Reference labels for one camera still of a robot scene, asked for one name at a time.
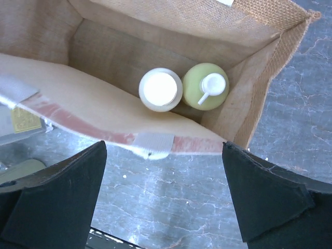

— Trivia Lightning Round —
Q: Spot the yellow-green bottle white cap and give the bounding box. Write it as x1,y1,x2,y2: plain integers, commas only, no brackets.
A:
1,159,46,184

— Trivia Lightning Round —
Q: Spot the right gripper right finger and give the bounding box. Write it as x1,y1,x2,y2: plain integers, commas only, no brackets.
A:
222,142,331,248

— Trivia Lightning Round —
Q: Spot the yellow-green pump lotion bottle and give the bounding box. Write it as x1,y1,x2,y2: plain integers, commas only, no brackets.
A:
182,63,229,111

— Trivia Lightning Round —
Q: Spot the brown canvas tote bag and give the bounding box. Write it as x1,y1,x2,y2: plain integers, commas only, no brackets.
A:
1,1,321,159

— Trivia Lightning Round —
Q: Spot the cream bottle white cap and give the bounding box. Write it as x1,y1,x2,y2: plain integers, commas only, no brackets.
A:
139,67,183,112

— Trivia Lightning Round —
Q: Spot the tall clear glass bottle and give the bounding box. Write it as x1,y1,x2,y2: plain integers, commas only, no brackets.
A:
0,104,53,145

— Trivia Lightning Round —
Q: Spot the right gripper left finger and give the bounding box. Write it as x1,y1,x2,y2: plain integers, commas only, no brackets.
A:
1,141,107,248

